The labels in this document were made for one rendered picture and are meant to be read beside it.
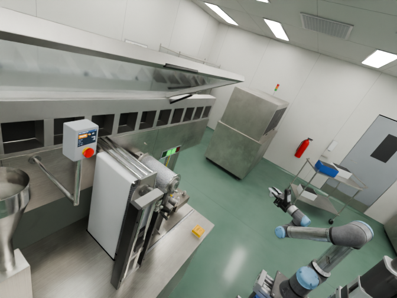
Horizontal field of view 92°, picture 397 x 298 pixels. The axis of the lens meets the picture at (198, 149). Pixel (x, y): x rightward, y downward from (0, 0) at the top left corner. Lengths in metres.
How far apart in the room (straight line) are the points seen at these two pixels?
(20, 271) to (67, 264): 0.33
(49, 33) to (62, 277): 1.06
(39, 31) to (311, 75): 5.21
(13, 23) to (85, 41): 0.09
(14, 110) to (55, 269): 0.75
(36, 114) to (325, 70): 5.15
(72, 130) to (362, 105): 5.26
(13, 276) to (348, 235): 1.45
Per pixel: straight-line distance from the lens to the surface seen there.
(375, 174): 5.73
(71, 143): 0.61
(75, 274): 1.24
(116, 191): 0.96
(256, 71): 5.57
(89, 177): 1.20
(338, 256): 1.56
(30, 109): 0.90
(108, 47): 0.43
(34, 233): 1.30
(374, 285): 1.17
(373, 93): 5.42
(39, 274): 1.26
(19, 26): 0.38
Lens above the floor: 1.98
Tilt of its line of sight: 26 degrees down
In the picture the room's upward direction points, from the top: 21 degrees clockwise
